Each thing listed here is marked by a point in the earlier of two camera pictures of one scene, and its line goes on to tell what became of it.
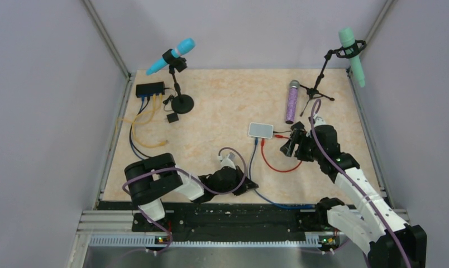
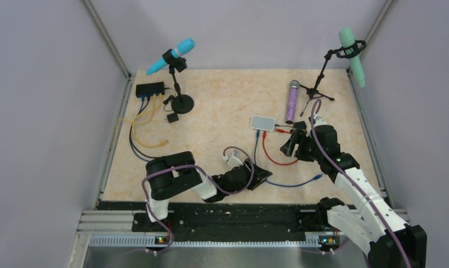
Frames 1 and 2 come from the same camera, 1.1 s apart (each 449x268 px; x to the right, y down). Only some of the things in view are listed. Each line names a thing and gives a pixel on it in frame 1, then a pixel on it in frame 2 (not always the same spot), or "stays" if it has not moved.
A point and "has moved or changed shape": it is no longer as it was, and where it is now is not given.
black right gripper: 300,137 stays
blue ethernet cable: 273,203 → 316,177
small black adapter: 172,118 stays
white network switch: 261,130 has moved or changed shape
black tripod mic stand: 348,51 stays
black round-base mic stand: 183,104 stays
